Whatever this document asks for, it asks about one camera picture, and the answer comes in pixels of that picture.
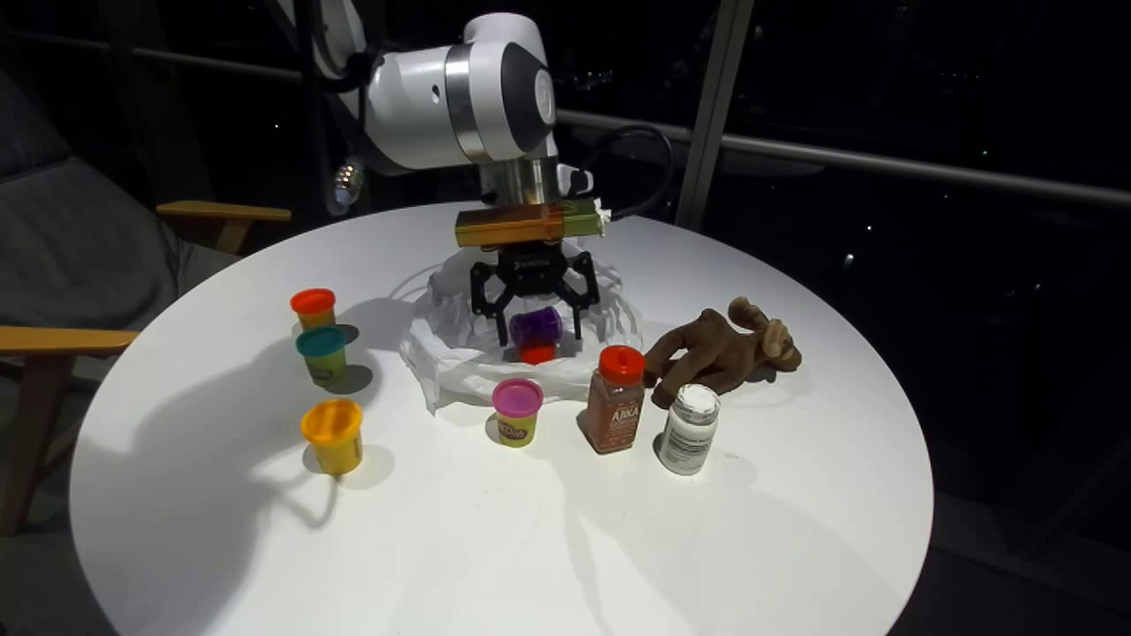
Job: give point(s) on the teal lid dough tub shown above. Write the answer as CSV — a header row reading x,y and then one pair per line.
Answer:
x,y
325,353

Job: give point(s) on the grey horizontal window rail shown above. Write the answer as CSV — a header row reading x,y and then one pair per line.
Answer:
x,y
886,165

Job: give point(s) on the white plastic bag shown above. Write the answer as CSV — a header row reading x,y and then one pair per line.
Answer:
x,y
454,318

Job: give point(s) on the magenta lid dough tub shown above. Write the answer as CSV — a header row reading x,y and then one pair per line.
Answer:
x,y
516,406

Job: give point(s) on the grey window post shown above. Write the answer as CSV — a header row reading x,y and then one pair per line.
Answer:
x,y
707,107

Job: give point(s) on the brown plush monkey toy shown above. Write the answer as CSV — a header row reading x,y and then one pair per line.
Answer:
x,y
724,351

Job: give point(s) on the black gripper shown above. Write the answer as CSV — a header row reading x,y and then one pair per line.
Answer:
x,y
532,270

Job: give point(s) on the red lid spice jar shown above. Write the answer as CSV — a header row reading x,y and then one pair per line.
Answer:
x,y
616,406

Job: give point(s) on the yellow lid dough tub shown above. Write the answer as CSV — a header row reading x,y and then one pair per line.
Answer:
x,y
335,434

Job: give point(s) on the white pill bottle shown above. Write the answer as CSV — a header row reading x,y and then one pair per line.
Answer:
x,y
689,435

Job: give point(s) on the purple plastic tub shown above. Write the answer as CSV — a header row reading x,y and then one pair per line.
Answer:
x,y
540,322

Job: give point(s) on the orange lid dough tub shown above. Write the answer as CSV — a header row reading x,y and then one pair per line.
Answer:
x,y
313,305

